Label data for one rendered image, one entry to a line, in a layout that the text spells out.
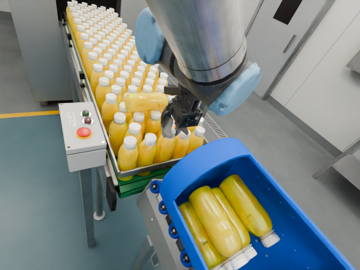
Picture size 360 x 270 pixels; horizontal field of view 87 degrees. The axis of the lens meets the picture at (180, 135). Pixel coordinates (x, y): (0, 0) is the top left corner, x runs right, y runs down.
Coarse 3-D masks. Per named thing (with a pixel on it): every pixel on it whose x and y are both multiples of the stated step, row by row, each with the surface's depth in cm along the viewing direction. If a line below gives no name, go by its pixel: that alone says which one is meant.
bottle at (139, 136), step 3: (126, 132) 65; (129, 132) 64; (126, 135) 64; (129, 135) 64; (132, 135) 64; (135, 135) 64; (138, 135) 65; (141, 135) 67; (123, 138) 66; (138, 138) 65; (141, 138) 67; (123, 141) 66; (138, 141) 66; (138, 144) 66
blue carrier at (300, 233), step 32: (192, 160) 44; (224, 160) 43; (256, 160) 47; (160, 192) 51; (256, 192) 58; (288, 224) 50; (192, 256) 40; (256, 256) 54; (288, 256) 50; (320, 256) 44
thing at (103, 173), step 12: (72, 48) 128; (72, 60) 119; (72, 72) 132; (72, 84) 170; (72, 96) 179; (84, 96) 96; (108, 156) 74; (96, 168) 100; (108, 168) 71; (96, 180) 107; (108, 180) 67; (96, 192) 116; (108, 192) 69; (96, 204) 126; (108, 204) 74; (96, 216) 140
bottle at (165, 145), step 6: (162, 138) 65; (168, 138) 64; (174, 138) 66; (162, 144) 65; (168, 144) 65; (174, 144) 67; (162, 150) 66; (168, 150) 66; (156, 156) 70; (162, 156) 69; (168, 156) 69; (156, 162) 72; (162, 168) 74
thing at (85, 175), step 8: (88, 168) 69; (80, 176) 70; (88, 176) 72; (80, 184) 77; (88, 184) 76; (88, 192) 80; (88, 200) 84; (88, 208) 89; (88, 216) 94; (88, 224) 101; (88, 232) 108; (88, 240) 115; (88, 248) 125
